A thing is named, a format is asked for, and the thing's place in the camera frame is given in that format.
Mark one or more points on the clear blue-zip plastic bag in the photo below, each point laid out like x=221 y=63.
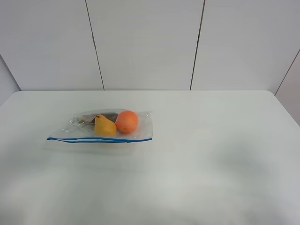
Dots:
x=75 y=131

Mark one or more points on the orange fruit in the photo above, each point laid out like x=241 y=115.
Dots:
x=127 y=122

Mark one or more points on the yellow pear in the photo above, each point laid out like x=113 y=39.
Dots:
x=104 y=127

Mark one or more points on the dark eggplant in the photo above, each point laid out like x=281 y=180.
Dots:
x=90 y=119

